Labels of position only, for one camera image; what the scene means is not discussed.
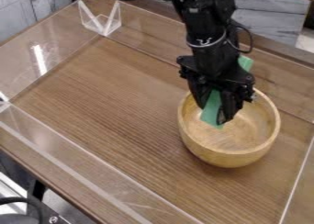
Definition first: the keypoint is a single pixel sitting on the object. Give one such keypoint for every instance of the green rectangular block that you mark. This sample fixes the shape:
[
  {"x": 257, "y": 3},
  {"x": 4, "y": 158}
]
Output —
[{"x": 211, "y": 111}]

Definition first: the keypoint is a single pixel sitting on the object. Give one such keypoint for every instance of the clear acrylic tray wall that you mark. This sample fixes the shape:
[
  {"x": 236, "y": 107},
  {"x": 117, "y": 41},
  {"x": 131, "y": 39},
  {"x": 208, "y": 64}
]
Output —
[{"x": 88, "y": 123}]

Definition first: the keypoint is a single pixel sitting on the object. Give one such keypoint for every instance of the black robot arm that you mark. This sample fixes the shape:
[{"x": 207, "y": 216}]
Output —
[{"x": 208, "y": 23}]

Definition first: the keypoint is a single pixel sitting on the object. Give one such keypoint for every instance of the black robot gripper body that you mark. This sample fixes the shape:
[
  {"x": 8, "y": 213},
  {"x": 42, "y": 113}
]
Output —
[{"x": 213, "y": 63}]

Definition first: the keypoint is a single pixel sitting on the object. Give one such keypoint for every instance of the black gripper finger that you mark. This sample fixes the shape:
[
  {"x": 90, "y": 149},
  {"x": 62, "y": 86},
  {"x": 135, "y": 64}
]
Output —
[
  {"x": 229, "y": 103},
  {"x": 200, "y": 90}
]

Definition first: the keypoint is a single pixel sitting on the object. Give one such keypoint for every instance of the black metal table leg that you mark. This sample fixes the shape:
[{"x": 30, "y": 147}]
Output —
[{"x": 36, "y": 190}]

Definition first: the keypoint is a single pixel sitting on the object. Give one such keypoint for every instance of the light wooden bowl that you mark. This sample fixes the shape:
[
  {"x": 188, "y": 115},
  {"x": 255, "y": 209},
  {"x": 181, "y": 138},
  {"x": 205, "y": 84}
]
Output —
[{"x": 241, "y": 141}]

